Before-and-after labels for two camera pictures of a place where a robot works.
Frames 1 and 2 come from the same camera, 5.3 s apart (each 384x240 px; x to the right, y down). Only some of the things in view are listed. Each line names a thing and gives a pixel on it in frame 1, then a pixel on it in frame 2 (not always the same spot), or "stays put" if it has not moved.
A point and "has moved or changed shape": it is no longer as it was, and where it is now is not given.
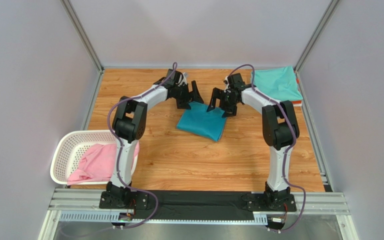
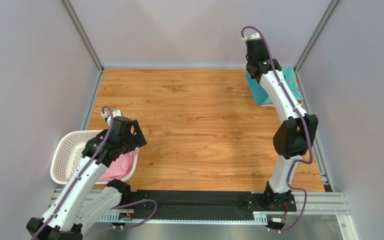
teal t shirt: (211, 124) has moved or changed shape
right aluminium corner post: (329, 10) stays put
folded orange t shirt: (297, 103) stays put
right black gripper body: (222, 99) → (255, 46)
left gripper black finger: (196, 96) → (140, 138)
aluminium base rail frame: (85, 204) stays put
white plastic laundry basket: (66, 149) stays put
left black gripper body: (182, 91) → (128, 144)
